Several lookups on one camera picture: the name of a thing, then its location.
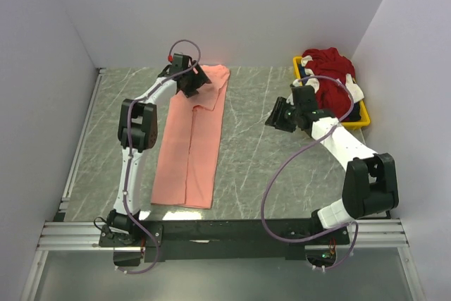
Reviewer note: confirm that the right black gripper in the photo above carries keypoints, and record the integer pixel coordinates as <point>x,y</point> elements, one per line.
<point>278,115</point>

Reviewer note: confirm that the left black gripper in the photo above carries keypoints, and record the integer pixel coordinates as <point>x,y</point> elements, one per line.
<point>196,80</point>

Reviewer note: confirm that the pink t shirt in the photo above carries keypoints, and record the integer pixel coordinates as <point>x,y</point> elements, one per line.
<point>188,155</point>

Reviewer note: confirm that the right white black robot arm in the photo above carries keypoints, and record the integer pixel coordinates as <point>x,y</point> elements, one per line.
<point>370,184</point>

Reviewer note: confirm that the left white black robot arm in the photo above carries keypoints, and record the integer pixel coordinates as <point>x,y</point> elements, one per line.
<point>138,133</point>

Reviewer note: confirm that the dark red t shirt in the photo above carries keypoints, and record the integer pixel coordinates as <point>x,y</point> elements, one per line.
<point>329,53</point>

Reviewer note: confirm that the black garment in bin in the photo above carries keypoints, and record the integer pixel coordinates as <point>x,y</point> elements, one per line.
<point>355,114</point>

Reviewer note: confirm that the white t shirt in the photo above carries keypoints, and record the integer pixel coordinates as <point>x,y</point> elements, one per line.
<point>354,89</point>

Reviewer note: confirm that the yellow plastic bin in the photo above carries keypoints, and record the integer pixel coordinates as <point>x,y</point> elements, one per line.
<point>299,72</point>

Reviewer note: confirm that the black base crossbar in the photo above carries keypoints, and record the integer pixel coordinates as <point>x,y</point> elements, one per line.
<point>203,239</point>

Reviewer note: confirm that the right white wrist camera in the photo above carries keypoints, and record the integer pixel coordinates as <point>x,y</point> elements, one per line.
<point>295,83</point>

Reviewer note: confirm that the aluminium frame rail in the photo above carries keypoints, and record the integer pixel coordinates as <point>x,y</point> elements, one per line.
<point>380,234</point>

